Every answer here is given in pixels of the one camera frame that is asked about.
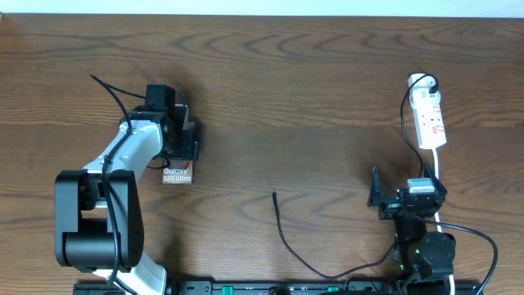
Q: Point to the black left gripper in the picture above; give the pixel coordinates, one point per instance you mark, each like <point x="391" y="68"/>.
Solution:
<point x="191" y="148"/>

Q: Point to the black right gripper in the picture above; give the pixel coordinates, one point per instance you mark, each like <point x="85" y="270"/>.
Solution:
<point x="440" y="192"/>

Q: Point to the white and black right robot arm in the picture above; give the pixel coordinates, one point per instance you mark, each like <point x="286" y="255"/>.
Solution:
<point x="426" y="257"/>

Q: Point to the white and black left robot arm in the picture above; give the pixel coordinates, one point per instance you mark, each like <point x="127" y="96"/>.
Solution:
<point x="97" y="212"/>

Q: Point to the white power strip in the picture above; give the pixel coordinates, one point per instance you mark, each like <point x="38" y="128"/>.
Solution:
<point x="424" y="98"/>

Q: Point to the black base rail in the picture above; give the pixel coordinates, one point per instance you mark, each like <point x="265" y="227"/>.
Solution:
<point x="354" y="286"/>

